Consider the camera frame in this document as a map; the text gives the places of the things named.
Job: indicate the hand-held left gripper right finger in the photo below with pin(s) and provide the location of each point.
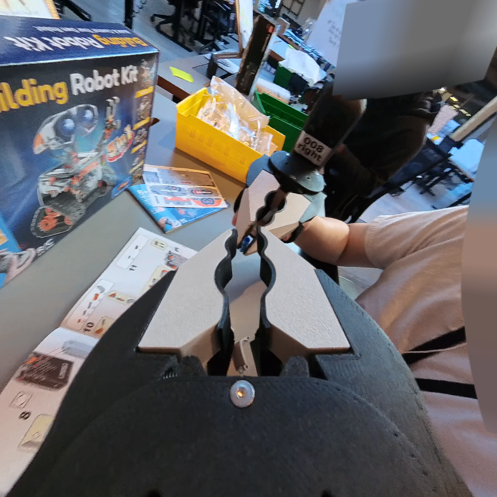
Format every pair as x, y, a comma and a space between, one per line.
303, 310

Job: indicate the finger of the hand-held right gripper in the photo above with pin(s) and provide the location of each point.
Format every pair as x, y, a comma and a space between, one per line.
289, 215
252, 202

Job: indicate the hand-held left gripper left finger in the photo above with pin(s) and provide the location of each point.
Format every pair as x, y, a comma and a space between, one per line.
186, 310

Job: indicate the blue toy connector pin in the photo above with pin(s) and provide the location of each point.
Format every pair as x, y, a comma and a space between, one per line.
245, 244

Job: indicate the person's right forearm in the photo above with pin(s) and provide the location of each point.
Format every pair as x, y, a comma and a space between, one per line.
326, 240

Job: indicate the wood-edged grey desk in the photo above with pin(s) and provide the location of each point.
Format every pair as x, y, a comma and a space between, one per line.
186, 87

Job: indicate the robot sticker sheet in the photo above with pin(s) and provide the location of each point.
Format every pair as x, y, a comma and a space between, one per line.
182, 190

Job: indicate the yellow plastic bin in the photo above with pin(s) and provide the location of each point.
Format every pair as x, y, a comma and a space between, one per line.
209, 143

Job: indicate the blue booklet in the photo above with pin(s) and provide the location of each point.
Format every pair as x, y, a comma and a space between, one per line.
171, 221

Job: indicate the pile of clear plastic bags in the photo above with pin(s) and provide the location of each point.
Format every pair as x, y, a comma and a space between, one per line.
233, 112

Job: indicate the white plastic packet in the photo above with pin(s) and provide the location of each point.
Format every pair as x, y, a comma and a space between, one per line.
306, 64

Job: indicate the black product box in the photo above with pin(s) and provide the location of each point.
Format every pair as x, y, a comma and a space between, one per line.
254, 54

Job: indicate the yellow sticky note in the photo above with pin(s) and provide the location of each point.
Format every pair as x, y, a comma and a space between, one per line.
181, 73

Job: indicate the open instruction booklet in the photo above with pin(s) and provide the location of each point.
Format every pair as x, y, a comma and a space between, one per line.
46, 388

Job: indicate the white poster board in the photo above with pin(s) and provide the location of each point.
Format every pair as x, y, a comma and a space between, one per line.
244, 19

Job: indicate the blue robot kit box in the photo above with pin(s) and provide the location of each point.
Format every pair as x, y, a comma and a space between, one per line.
77, 116

